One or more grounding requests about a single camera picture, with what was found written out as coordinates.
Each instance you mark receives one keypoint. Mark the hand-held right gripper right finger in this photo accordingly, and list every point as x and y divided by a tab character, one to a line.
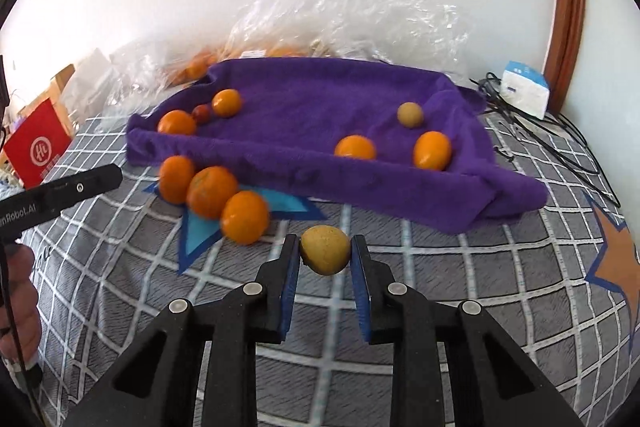
361	289

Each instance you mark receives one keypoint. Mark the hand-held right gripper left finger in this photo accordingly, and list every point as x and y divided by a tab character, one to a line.
289	289

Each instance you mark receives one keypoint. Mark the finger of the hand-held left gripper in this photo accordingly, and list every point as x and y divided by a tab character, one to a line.
80	188
3	82

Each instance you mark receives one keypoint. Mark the small tan round fruit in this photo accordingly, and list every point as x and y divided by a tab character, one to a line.
325	251
410	114

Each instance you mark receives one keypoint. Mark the orange mandarin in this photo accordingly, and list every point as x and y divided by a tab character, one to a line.
355	148
227	103
245	217
176	179
177	123
432	150
212	192

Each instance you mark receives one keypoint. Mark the small red fruit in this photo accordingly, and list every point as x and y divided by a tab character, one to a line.
202	113

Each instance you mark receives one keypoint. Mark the purple towel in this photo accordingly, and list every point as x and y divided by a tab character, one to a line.
310	107

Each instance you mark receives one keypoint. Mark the pile of small orange fruits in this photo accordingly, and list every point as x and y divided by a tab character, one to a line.
196	67

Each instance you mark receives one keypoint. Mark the person's left hand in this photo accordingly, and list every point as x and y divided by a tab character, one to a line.
22	302

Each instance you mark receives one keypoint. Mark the red paper bag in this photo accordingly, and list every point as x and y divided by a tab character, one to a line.
37	147

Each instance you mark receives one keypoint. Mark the grey checked bed sheet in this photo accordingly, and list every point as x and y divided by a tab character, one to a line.
450	267

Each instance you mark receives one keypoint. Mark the small clear plastic bag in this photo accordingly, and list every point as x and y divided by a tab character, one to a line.
130	77

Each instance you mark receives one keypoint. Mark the white and blue box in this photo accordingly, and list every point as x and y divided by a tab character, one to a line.
525	89

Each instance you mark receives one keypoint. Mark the large clear plastic bag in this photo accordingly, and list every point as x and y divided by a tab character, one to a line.
350	17

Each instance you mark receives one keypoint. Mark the brown wooden door frame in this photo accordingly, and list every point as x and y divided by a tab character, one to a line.
570	7

